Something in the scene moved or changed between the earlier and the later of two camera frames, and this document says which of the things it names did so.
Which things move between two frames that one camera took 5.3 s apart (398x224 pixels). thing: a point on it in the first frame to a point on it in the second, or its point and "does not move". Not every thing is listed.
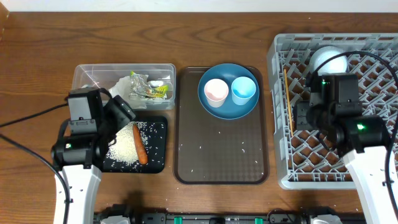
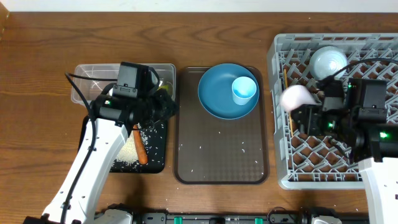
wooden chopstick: [288, 97] does not move
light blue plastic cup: [242, 88] does not move
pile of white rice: [122, 149] does not move
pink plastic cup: [216, 91] to [296, 96]
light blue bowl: [337, 65] does not move
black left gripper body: [104, 128] to [157, 108]
